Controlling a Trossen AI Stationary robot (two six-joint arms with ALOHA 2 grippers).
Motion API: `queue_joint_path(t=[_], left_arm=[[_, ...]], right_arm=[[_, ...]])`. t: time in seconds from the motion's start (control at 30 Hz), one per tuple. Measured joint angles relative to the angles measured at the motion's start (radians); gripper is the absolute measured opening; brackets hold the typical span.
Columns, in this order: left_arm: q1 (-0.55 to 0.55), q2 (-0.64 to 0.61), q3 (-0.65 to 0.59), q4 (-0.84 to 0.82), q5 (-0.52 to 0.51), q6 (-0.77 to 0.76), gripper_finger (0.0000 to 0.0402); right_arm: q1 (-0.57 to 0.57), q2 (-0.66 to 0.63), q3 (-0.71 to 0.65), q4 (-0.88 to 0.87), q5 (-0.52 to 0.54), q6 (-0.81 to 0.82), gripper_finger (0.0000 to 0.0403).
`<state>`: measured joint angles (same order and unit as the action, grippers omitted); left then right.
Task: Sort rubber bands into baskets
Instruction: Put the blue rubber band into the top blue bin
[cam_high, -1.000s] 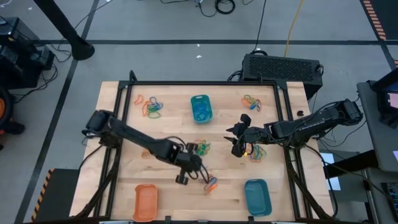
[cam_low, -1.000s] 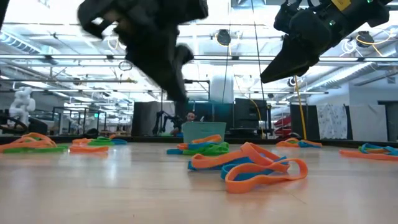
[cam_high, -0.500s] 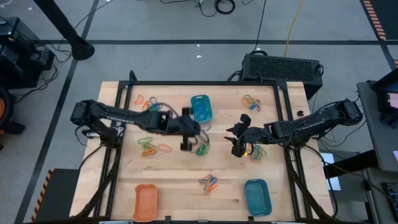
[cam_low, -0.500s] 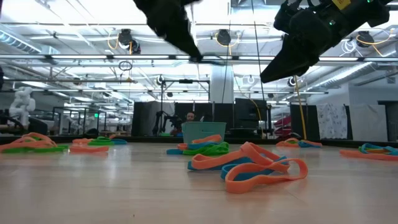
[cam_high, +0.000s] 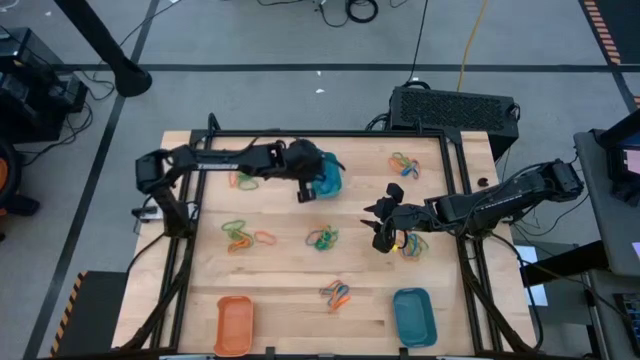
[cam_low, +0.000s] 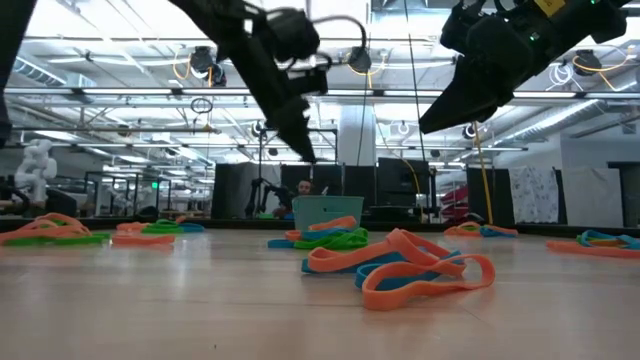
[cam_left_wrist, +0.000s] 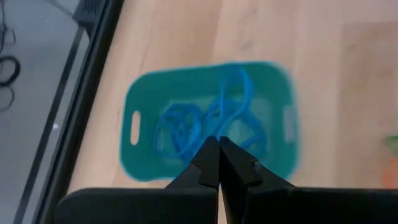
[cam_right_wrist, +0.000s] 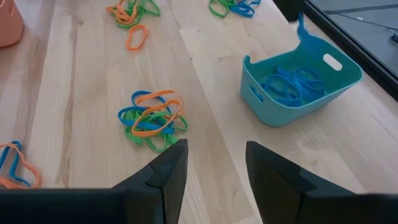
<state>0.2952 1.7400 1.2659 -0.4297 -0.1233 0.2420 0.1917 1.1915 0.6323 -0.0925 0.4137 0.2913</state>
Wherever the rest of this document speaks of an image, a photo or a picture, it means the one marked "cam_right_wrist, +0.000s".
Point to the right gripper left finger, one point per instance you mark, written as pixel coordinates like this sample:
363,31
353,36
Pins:
140,202

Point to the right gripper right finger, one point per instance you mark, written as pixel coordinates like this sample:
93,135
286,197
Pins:
295,199

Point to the orange rubber band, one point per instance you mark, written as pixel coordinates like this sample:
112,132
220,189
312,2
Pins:
164,92
119,14
146,133
9,184
128,40
37,177

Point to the orange plastic basket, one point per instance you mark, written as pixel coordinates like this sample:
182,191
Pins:
9,25

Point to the light teal plastic basket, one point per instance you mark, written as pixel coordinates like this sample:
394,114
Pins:
280,116

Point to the black metal table frame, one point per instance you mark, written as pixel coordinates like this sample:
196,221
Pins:
357,55

